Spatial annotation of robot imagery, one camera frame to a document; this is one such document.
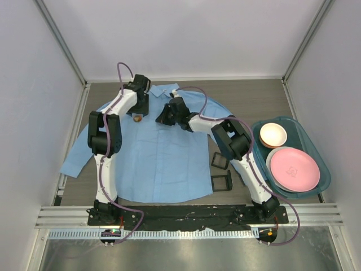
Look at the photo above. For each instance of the teal plastic bin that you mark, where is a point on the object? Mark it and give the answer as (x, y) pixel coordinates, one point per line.
(297, 138)

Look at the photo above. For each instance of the orange painted round brooch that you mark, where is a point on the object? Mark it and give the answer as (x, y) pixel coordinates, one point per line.
(137, 118)

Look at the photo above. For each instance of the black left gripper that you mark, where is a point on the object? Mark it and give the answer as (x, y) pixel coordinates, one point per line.
(140, 106)

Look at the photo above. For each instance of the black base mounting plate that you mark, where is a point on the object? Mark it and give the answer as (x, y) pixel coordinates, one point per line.
(194, 217)

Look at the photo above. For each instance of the black square frame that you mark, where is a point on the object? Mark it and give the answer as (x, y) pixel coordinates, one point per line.
(219, 161)
(221, 183)

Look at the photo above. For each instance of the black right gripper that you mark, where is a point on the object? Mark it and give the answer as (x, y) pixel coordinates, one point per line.
(168, 114)

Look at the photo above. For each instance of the black square frame upper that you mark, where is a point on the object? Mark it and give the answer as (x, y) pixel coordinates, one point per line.
(219, 161)

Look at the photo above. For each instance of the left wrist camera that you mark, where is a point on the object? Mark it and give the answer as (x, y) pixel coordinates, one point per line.
(139, 84)

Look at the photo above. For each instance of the pink plate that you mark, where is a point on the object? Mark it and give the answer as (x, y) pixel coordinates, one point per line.
(294, 170)

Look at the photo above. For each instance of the aluminium frame rail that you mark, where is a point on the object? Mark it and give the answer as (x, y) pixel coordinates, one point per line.
(300, 214)

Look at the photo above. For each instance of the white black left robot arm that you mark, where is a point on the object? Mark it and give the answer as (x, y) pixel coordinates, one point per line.
(105, 141)

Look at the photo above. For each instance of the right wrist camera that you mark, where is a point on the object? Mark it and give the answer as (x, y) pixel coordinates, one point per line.
(174, 94)

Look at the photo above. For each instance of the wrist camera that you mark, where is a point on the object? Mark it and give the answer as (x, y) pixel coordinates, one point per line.
(139, 84)
(174, 94)

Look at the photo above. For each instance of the black square frame lower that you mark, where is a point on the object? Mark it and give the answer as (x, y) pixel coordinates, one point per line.
(221, 183)

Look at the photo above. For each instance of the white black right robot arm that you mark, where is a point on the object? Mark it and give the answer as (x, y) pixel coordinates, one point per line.
(235, 144)

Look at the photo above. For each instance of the white bowl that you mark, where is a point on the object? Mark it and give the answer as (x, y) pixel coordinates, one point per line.
(273, 135)

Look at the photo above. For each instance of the white slotted cable duct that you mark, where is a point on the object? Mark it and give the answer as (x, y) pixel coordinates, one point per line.
(110, 234)

